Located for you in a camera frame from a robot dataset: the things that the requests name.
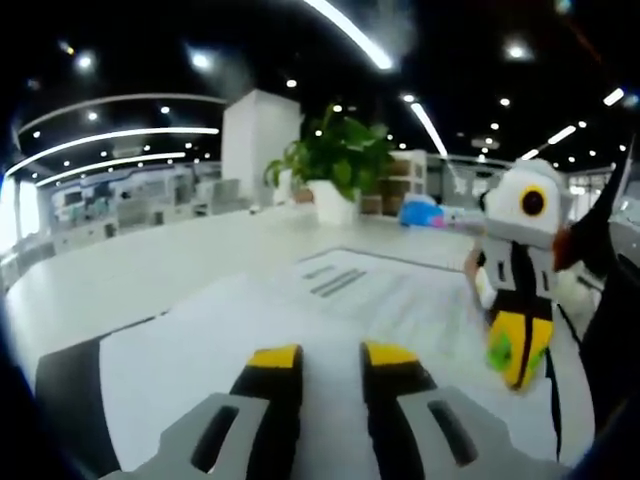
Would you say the green potted plant white pot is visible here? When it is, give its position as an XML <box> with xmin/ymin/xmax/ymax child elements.
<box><xmin>263</xmin><ymin>103</ymin><xmax>397</xmax><ymax>226</ymax></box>

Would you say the person's dark clothed torso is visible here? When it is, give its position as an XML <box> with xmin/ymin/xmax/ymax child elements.
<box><xmin>574</xmin><ymin>147</ymin><xmax>640</xmax><ymax>427</ymax></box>

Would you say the person's right hand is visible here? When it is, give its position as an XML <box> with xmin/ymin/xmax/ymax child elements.
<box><xmin>551</xmin><ymin>226</ymin><xmax>587</xmax><ymax>275</ymax></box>

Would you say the black cable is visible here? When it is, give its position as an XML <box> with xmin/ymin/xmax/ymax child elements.
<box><xmin>545</xmin><ymin>303</ymin><xmax>582</xmax><ymax>462</ymax></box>

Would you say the white grey chest-worn device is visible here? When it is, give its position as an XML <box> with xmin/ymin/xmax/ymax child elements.
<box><xmin>612</xmin><ymin>192</ymin><xmax>640</xmax><ymax>257</ymax></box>

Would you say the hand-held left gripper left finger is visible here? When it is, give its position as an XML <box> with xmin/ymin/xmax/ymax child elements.
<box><xmin>114</xmin><ymin>343</ymin><xmax>304</xmax><ymax>480</ymax></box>

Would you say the long curved ceiling light strip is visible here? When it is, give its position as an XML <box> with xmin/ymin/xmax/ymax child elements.
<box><xmin>303</xmin><ymin>0</ymin><xmax>395</xmax><ymax>71</ymax></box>

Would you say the brown white cubby shelf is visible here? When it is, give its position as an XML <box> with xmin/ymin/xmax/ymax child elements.
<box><xmin>361</xmin><ymin>151</ymin><xmax>427</xmax><ymax>217</ymax></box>

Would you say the short ceiling light strip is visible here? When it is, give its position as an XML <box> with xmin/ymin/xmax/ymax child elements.
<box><xmin>409</xmin><ymin>102</ymin><xmax>450</xmax><ymax>158</ymax></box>

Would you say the blue bag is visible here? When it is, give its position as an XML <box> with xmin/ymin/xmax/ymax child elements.
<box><xmin>398</xmin><ymin>193</ymin><xmax>482</xmax><ymax>232</ymax></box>

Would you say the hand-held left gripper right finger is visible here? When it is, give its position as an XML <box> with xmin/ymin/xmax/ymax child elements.
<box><xmin>360</xmin><ymin>340</ymin><xmax>566</xmax><ymax>480</ymax></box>

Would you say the blue white wall display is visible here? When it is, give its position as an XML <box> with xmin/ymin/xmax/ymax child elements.
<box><xmin>49</xmin><ymin>168</ymin><xmax>197</xmax><ymax>222</ymax></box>

